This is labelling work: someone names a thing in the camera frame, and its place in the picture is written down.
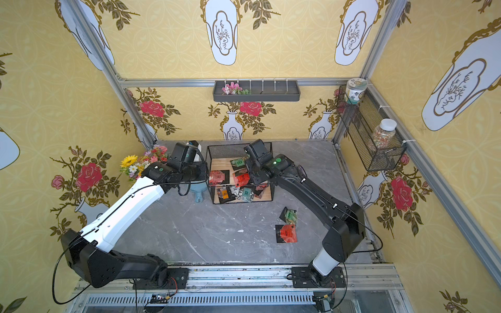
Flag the red black tea bag front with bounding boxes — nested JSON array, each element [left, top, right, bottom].
[[208, 170, 230, 186]]

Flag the small green tea bag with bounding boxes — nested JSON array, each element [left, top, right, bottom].
[[279, 207, 297, 225]]

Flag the da hong pao tea bag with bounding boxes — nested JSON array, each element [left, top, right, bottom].
[[275, 224, 297, 243]]

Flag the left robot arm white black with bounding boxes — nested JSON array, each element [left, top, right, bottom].
[[61, 141, 208, 288]]

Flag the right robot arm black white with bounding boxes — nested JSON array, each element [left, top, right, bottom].
[[244, 140, 366, 288]]

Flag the green grape oolong tea bag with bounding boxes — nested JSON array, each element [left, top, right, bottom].
[[230, 157, 247, 171]]

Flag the lower shelf tea bags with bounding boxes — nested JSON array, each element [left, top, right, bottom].
[[215, 183, 268, 204]]

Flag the colourful artificial flower bouquet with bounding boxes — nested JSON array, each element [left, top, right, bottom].
[[120, 145, 169, 182]]

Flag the small pink flowers in tray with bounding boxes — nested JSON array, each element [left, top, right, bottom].
[[221, 82, 250, 95]]

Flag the white lidded printed jar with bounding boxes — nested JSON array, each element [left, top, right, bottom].
[[344, 78, 368, 104]]

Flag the clear jar white lid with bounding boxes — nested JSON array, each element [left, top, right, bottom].
[[369, 119, 397, 153]]

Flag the black wire mesh shelf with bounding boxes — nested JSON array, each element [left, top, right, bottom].
[[206, 143, 275, 205]]

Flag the black wire wall basket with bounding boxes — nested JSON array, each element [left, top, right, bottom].
[[341, 91, 407, 172]]

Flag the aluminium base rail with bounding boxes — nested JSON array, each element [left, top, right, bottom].
[[65, 263, 413, 312]]

